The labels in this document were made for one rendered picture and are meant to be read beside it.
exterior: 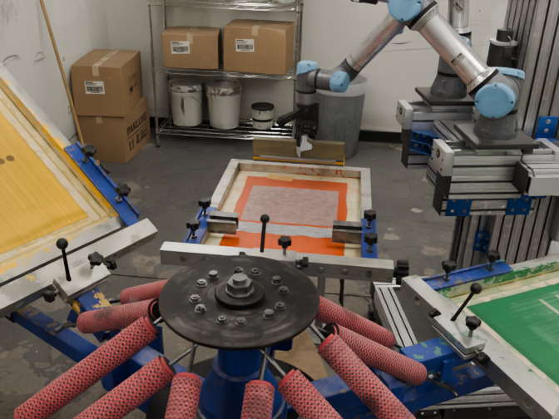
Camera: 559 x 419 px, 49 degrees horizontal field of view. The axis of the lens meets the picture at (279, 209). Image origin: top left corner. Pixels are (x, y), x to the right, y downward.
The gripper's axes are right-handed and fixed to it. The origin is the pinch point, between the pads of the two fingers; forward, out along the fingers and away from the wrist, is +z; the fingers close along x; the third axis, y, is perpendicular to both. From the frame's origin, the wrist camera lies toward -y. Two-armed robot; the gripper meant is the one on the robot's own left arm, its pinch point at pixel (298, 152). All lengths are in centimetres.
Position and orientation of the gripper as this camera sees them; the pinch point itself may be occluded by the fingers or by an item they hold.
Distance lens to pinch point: 241.5
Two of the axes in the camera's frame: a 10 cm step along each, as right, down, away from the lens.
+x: 1.2, -4.4, 8.9
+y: 9.9, 0.7, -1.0
